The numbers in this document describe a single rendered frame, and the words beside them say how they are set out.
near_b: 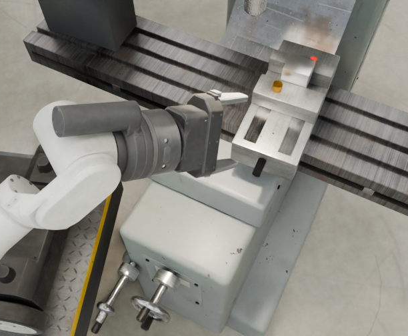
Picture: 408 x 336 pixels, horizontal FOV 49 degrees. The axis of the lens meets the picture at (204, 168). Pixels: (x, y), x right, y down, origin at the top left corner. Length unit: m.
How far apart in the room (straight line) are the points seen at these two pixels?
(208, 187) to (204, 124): 0.51
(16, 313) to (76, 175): 0.90
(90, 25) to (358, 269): 1.42
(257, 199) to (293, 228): 0.74
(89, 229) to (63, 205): 1.08
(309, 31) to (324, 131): 0.34
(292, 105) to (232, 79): 0.24
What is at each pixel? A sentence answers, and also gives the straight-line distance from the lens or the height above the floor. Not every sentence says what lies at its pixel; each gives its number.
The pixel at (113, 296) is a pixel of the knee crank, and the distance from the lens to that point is 1.36.
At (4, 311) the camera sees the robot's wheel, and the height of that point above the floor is 0.60.
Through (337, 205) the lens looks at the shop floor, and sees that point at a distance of 2.13.
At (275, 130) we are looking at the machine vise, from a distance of 1.01.
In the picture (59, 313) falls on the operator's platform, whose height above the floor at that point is 0.40.
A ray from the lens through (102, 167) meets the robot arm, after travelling 0.50.
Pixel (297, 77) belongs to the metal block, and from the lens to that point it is 1.04.
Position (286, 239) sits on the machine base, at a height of 0.20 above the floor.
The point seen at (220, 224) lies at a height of 0.75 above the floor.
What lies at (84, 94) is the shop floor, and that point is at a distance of 2.49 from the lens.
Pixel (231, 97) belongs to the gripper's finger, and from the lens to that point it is 0.65.
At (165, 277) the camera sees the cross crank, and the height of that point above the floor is 0.68.
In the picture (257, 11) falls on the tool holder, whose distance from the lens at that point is 0.97.
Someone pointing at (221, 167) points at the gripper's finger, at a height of 1.24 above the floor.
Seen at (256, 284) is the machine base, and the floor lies 0.20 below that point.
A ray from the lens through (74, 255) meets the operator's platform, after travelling 1.58.
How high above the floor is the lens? 1.82
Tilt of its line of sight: 59 degrees down
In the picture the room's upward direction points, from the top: straight up
